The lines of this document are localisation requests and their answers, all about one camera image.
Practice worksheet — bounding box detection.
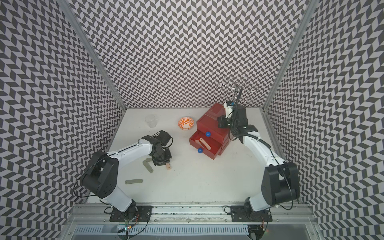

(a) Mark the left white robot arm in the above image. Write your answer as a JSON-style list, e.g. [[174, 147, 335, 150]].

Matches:
[[80, 131, 174, 213]]

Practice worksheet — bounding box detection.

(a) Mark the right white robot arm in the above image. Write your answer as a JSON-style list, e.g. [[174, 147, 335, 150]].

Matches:
[[218, 101, 300, 213]]

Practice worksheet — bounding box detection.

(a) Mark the red drawer cabinet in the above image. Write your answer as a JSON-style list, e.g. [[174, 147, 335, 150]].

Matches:
[[197, 103, 230, 156]]

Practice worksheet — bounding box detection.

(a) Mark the clear plastic cup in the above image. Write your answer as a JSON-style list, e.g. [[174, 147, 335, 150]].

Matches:
[[145, 115, 158, 128]]

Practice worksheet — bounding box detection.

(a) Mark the olive green knife middle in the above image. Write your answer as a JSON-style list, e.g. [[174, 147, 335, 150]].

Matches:
[[143, 161, 154, 174]]

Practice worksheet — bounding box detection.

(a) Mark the orange patterned bowl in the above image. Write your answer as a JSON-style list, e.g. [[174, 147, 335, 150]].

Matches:
[[178, 117, 195, 131]]

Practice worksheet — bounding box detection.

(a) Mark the olive green knife lower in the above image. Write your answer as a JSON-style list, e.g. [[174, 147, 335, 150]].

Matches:
[[125, 179, 144, 185]]

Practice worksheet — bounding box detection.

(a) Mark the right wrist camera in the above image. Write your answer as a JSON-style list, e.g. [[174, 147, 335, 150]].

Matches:
[[224, 101, 235, 119]]

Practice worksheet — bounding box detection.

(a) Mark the chrome wire rack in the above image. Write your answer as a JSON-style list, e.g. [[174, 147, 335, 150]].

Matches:
[[217, 76, 259, 106]]

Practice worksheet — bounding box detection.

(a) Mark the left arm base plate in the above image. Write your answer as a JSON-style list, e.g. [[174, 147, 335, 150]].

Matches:
[[110, 206, 153, 223]]

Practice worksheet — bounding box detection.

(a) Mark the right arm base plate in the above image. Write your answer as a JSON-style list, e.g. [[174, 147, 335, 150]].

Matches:
[[230, 205, 273, 223]]

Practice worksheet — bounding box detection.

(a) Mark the aluminium front rail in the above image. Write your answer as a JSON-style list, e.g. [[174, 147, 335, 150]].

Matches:
[[59, 203, 323, 240]]

